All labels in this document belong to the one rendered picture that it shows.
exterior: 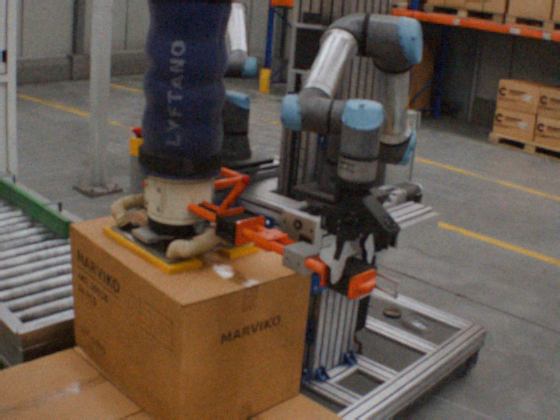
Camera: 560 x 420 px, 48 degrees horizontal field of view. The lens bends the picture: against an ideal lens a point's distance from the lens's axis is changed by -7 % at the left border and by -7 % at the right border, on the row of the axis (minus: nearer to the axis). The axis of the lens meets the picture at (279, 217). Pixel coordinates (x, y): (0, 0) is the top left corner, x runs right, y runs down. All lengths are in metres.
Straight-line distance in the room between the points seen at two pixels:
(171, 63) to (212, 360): 0.71
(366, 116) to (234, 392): 0.81
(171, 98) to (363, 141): 0.55
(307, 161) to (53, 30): 9.98
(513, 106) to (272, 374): 7.43
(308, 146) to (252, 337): 0.79
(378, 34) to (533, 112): 7.21
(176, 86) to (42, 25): 10.28
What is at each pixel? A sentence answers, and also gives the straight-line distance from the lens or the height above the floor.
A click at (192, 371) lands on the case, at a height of 0.76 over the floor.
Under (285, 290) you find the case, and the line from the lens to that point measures 1.68.
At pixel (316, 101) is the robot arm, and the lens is 1.39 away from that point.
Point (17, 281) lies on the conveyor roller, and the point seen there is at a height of 0.54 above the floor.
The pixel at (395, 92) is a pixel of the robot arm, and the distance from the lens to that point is 1.81.
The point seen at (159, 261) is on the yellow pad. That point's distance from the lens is 1.66.
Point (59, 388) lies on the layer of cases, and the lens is 1.93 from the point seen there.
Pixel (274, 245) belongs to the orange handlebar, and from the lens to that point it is 1.48.
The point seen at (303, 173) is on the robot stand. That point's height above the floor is 1.04.
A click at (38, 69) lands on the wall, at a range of 11.73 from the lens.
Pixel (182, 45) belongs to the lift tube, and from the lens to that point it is 1.61.
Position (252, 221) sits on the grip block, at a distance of 1.56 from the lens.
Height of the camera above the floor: 1.61
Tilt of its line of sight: 19 degrees down
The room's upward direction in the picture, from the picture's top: 5 degrees clockwise
